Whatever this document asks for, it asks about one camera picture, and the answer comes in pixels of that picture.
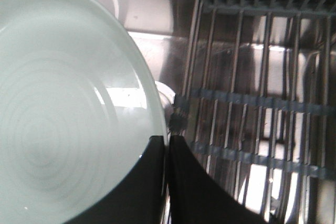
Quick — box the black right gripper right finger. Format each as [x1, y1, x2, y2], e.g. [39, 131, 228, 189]
[168, 135, 265, 223]

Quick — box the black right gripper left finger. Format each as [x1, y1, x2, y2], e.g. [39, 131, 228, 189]
[67, 135, 165, 223]

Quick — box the mint green round plate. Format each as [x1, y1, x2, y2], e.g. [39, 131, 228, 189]
[1, 0, 167, 223]

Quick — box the teal steel dish rack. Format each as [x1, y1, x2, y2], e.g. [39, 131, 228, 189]
[171, 0, 335, 223]

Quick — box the stainless steel sink basin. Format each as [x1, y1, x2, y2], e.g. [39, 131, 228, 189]
[47, 0, 336, 224]

